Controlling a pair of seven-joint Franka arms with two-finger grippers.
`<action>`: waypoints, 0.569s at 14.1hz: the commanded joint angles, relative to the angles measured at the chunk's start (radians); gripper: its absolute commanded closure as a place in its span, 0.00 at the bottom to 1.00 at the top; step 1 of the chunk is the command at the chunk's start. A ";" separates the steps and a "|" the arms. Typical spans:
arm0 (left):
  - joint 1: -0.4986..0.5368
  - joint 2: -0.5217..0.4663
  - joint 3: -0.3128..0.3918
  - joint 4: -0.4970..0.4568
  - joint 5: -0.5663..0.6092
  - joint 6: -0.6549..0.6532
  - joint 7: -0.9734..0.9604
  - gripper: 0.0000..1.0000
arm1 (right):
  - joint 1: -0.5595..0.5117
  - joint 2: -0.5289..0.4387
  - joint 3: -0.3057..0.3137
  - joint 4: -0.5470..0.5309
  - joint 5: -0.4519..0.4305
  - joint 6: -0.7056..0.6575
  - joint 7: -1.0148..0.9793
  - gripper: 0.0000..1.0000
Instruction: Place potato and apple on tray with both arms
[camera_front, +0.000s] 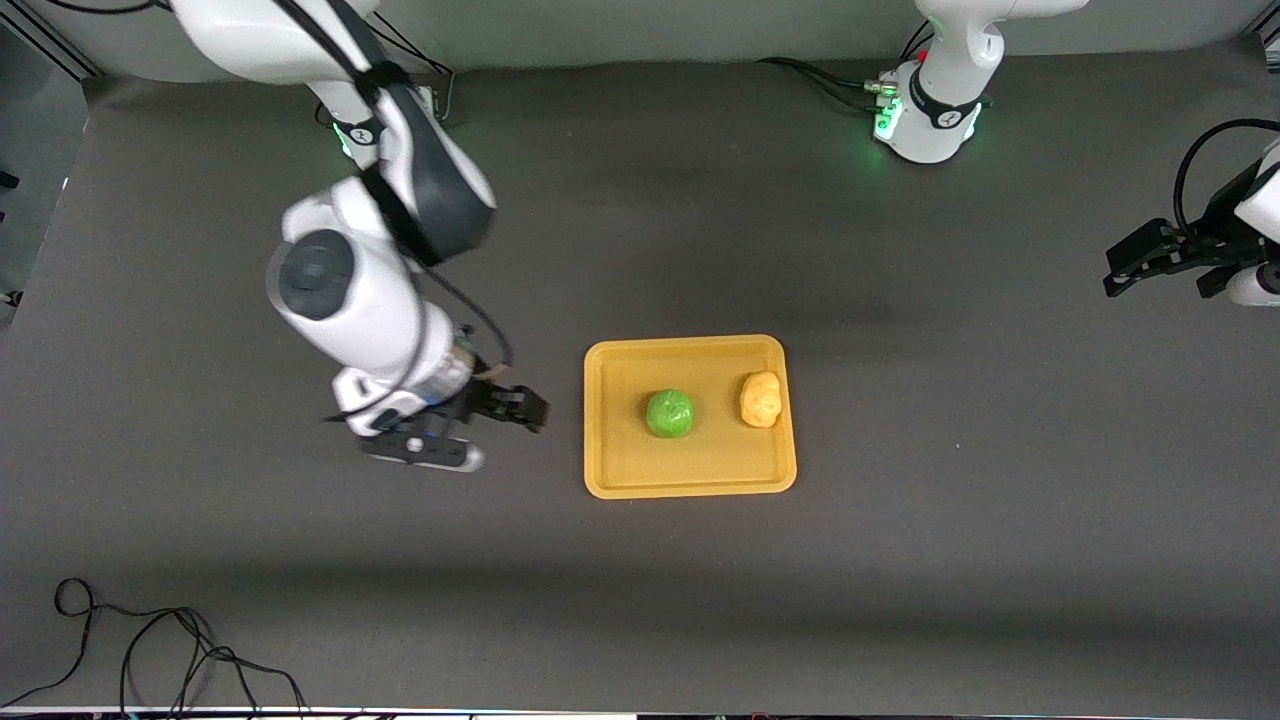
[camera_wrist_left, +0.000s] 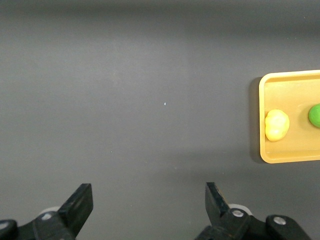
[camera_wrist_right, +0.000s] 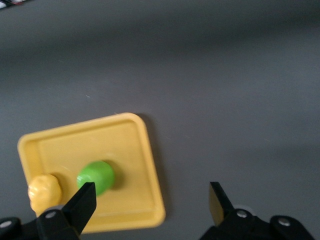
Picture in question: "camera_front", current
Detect yellow potato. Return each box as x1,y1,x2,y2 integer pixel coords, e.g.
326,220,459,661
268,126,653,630
739,371,784,430

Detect black right arm base cables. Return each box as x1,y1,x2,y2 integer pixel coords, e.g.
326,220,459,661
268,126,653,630
375,15,457,126

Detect thin black loose cable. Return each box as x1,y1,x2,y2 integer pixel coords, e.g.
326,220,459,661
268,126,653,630
0,578,311,717

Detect black left arm base cables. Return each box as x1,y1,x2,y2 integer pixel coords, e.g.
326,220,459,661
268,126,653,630
757,20,933,113

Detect yellow plastic tray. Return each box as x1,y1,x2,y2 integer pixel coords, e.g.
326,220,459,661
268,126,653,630
583,334,799,500

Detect green apple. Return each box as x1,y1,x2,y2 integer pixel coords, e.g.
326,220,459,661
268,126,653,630
645,388,697,440

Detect black arm base cables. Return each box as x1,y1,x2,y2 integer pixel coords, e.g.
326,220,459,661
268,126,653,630
757,20,933,113
375,15,457,126

